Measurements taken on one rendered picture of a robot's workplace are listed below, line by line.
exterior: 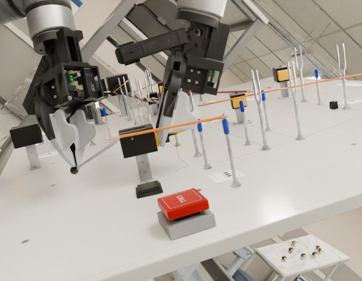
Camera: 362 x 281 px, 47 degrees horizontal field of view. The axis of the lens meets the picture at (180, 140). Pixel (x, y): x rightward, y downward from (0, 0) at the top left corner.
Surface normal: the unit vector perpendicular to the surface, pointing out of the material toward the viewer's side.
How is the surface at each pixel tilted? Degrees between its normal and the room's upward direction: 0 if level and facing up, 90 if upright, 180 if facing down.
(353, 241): 90
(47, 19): 84
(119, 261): 52
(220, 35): 97
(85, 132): 114
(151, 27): 90
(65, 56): 119
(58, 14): 64
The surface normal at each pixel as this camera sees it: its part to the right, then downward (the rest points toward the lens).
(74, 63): 0.73, -0.25
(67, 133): -0.63, 0.11
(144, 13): 0.31, 0.18
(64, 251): -0.19, -0.96
